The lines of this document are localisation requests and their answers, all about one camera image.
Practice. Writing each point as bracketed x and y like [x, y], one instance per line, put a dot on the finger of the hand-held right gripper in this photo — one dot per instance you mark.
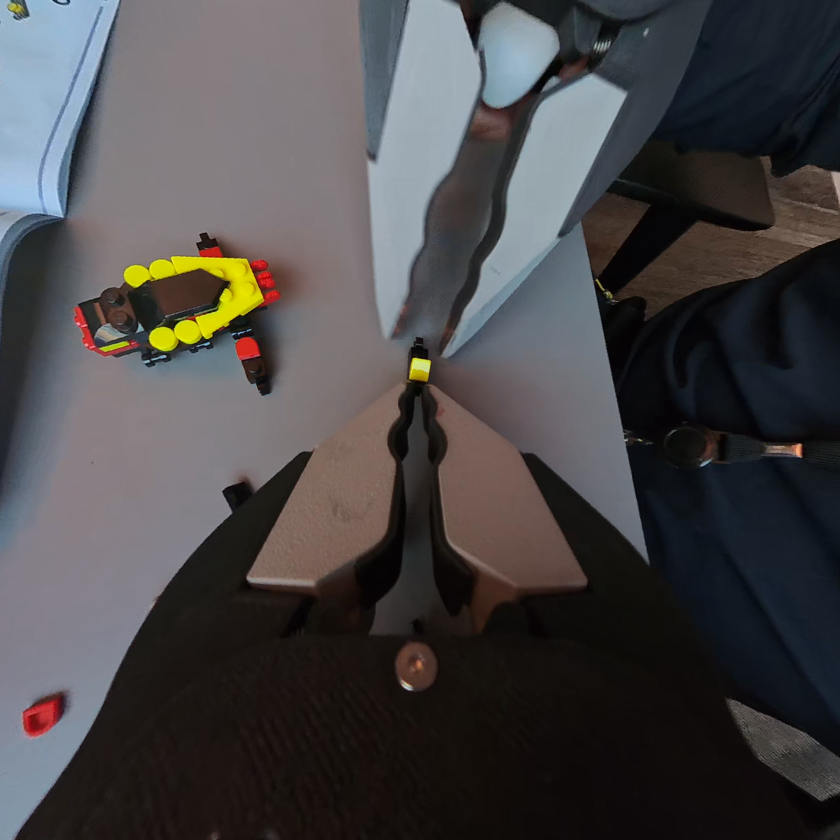
[558, 164]
[420, 131]

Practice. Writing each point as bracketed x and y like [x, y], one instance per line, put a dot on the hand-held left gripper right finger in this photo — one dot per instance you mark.
[499, 518]

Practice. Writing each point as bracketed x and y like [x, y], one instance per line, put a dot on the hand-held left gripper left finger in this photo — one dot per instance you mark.
[328, 512]

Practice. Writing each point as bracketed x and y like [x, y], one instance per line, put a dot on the small yellow black lego piece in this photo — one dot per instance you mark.
[418, 369]

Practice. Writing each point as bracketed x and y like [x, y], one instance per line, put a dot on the person's right forearm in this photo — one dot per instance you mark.
[754, 79]

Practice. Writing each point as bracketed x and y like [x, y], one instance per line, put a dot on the yellow black red lego model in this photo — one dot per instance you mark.
[197, 295]

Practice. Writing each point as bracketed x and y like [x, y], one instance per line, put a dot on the small red lego piece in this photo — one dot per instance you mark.
[43, 714]

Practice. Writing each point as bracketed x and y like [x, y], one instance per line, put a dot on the lego instruction booklet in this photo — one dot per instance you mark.
[46, 85]

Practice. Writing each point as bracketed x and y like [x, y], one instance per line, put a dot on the black chair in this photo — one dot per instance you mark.
[695, 190]

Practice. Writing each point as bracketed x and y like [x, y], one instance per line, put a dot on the person's dark blue pants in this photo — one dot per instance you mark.
[735, 558]

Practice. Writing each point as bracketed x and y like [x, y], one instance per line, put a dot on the grey fabric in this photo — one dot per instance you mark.
[787, 754]

